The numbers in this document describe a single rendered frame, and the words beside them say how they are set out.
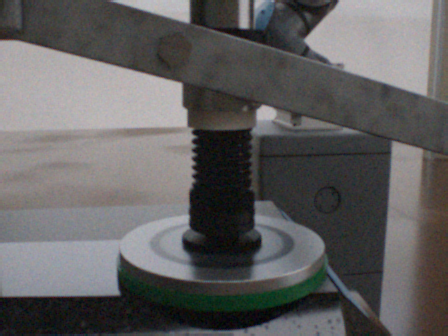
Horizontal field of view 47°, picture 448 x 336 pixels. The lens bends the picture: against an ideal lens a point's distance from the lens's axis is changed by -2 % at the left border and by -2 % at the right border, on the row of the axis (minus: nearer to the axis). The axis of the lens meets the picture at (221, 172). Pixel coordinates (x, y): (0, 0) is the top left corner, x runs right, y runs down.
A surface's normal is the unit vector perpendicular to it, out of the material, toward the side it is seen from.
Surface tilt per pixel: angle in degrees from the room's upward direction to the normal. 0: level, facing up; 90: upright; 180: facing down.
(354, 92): 90
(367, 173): 90
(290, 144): 90
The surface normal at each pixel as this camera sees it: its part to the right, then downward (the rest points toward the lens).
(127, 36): 0.22, 0.20
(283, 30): 0.35, 0.02
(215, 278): 0.00, -0.98
